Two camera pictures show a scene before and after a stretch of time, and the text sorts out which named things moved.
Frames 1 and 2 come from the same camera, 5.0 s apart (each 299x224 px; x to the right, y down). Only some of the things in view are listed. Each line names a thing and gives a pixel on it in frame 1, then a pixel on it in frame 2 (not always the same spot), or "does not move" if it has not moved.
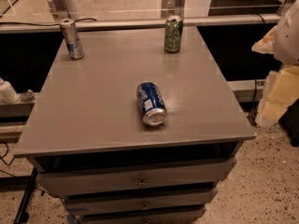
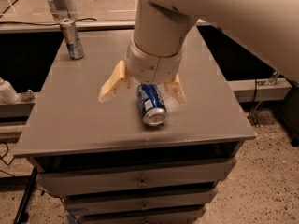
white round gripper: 288,37 to 152,66
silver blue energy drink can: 72,38 does not move
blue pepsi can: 151,103 does not move
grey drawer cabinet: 87,142 does not move
